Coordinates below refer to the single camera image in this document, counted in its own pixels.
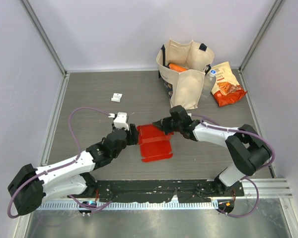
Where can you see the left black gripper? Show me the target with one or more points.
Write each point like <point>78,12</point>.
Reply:
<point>133,136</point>

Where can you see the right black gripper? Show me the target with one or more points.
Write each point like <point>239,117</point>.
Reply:
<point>163,125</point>

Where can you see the red cardboard paper box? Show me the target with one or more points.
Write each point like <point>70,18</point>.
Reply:
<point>154,144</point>

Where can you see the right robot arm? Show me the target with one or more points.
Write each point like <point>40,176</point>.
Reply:
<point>249,151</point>

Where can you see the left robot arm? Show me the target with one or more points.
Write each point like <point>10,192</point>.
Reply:
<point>33,186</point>

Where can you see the orange item in bag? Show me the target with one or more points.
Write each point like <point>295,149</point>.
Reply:
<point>176,68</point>

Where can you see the beige canvas tote bag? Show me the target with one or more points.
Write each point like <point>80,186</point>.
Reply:
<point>184,88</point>

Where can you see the clear plastic water bottle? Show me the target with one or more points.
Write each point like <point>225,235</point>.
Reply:
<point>209,82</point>

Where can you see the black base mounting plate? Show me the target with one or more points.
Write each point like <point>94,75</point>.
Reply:
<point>159,191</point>

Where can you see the orange chips bag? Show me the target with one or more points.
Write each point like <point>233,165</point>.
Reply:
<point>226,90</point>

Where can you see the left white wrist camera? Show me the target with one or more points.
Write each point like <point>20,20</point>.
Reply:
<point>120,120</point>

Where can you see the small white plastic bracket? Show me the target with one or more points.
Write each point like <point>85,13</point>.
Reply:
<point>116,97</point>

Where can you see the slotted cable duct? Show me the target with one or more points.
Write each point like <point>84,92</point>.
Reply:
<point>173,205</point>

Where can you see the left aluminium frame post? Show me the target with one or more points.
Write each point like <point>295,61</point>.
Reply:
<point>43,35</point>

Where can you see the aluminium frame post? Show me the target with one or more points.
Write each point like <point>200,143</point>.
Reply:
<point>277,4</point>
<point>43,35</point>

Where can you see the right aluminium frame post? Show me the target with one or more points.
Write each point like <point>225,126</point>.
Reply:
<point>277,4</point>

